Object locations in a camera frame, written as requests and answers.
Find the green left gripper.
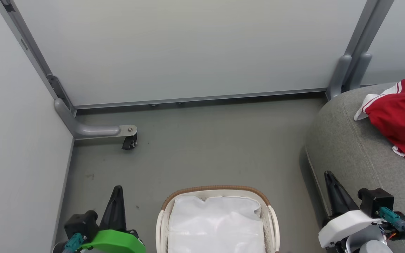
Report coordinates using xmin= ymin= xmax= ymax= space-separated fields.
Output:
xmin=79 ymin=185 xmax=147 ymax=253

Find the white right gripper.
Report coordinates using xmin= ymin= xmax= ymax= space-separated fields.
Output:
xmin=318 ymin=170 xmax=382 ymax=250

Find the red white striped garment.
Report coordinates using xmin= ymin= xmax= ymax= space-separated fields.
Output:
xmin=354 ymin=78 xmax=405 ymax=148

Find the white laundry basket brown rim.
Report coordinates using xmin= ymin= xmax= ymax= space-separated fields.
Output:
xmin=156 ymin=185 xmax=280 ymax=253

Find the white basket liner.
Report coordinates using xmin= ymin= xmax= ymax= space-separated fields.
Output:
xmin=167 ymin=195 xmax=266 ymax=253

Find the grey fabric sofa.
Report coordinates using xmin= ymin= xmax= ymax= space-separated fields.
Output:
xmin=305 ymin=83 xmax=405 ymax=253

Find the black caster wheel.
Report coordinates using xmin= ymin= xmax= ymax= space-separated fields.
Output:
xmin=121 ymin=135 xmax=138 ymax=151

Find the teal left cable connector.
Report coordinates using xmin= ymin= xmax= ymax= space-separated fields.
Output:
xmin=64 ymin=233 xmax=85 ymax=253

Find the teal cable connector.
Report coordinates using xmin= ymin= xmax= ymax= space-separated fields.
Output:
xmin=64 ymin=233 xmax=85 ymax=253
xmin=378 ymin=207 xmax=405 ymax=232

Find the teal right cable connector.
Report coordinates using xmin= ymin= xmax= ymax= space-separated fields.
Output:
xmin=378 ymin=207 xmax=405 ymax=232

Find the grey partition foot bracket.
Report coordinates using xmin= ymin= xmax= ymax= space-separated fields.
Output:
xmin=54 ymin=98 xmax=138 ymax=140

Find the grey partition bottom rail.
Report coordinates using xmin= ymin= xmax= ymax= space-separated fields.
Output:
xmin=74 ymin=88 xmax=328 ymax=109

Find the grey partition post double foot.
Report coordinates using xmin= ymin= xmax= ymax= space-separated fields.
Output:
xmin=325 ymin=0 xmax=395 ymax=101

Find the grey partition post with hinge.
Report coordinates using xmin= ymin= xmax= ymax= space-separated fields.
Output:
xmin=0 ymin=0 xmax=77 ymax=113

